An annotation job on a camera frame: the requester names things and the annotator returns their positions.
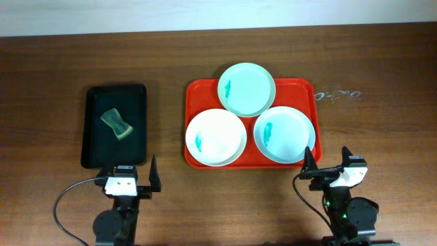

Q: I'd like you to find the black plastic tray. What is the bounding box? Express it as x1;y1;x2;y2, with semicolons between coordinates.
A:
81;84;147;169

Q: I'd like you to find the light blue plate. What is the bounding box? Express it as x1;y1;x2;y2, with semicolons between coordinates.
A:
253;106;316;164

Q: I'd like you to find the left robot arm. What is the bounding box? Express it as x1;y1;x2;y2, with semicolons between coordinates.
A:
93;157;162;246

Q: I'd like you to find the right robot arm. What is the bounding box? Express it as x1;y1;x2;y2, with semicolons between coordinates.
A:
294;146;379;246

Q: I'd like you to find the mint green plate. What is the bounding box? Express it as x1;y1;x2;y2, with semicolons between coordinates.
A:
217;63;276;118

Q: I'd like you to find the green yellow sponge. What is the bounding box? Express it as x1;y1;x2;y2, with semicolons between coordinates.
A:
100;108;133;141

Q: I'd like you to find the white plate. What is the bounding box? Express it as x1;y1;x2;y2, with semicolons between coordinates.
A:
185;109;247;167

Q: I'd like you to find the red plastic tray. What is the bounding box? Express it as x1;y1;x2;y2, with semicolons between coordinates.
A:
185;78;322;169

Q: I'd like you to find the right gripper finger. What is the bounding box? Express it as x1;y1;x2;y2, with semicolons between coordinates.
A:
341;146;352;167
302;146;318;172

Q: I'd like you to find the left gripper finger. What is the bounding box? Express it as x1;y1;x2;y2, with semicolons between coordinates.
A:
149;155;162;192
101;155;115;177

